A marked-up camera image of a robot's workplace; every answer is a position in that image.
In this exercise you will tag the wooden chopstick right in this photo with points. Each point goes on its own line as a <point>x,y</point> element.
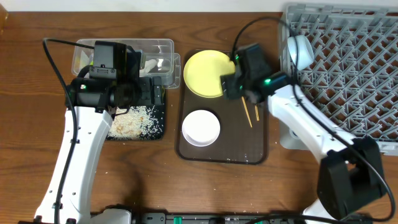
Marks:
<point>257,113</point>

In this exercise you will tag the clear plastic waste bin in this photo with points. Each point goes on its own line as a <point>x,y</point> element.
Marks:
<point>168,61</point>

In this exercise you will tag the grey dishwasher rack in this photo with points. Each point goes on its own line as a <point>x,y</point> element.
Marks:
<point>353,78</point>

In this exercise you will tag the black food waste tray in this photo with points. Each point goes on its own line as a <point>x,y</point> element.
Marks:
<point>155,130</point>

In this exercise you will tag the light blue bowl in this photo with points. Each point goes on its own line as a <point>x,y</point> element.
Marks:
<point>300,51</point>

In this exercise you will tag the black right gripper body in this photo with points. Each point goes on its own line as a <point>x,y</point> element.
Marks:
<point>230,86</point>

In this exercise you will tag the yellow plate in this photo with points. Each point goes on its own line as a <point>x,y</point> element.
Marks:
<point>202,72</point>

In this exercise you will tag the pile of rice and peanuts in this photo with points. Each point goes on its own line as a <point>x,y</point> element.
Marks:
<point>133,123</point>

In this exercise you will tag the white pink bowl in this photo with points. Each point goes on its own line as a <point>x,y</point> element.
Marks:
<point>201,128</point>

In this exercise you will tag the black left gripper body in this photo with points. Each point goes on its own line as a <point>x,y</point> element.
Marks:
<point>156,90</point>

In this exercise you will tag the dark brown serving tray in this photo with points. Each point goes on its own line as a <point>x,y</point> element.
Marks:
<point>237,142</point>

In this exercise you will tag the white tissue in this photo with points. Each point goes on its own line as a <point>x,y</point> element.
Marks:
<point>149,65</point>

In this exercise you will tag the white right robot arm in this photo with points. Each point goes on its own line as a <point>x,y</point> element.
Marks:
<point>351,174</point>

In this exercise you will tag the wooden chopstick left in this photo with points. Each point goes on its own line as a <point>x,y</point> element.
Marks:
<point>246,111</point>

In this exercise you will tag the wooden chopstick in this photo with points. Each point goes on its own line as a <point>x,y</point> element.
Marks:
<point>246,111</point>
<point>257,113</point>

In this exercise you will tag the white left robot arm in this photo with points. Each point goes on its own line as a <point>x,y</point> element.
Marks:
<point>91,106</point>

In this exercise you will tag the black rail at table edge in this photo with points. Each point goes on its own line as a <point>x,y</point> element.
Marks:
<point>191,218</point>

